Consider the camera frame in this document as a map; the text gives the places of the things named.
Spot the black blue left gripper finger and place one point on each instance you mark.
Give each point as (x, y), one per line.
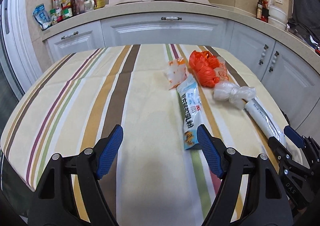
(54, 200)

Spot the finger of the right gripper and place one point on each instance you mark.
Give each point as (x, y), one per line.
(308, 145)
(281, 153)

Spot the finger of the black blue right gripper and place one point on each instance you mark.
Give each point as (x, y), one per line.
(250, 193)

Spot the white tube package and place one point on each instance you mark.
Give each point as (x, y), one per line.
(264, 120)

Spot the clear plastic bag wad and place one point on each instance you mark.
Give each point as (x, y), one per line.
(237, 95)

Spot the blue white snack wrapper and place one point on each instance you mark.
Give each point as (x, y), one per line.
(190, 102)

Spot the orange bag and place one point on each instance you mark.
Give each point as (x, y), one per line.
(203, 65)

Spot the clear orange printed wrapper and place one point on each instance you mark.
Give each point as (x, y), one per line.
(176, 72)

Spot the striped tablecloth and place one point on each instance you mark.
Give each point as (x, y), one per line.
(153, 180)

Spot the dark hanging cloth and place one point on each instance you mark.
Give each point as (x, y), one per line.
(304, 21)

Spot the stacked white bowls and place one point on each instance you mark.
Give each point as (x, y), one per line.
(277, 17)

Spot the dark sauce bottle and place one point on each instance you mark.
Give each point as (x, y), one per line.
(259, 9)

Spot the blue white bag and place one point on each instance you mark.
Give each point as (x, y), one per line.
(41, 17)

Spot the cabinet door handle right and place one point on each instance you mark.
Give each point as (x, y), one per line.
(273, 62)

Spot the cabinet door handle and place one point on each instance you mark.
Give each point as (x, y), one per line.
(263, 54)
(273, 62)

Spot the cabinet door handle left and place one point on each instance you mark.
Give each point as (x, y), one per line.
(263, 54)

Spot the drawer handle center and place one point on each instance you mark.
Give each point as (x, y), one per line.
(171, 18)

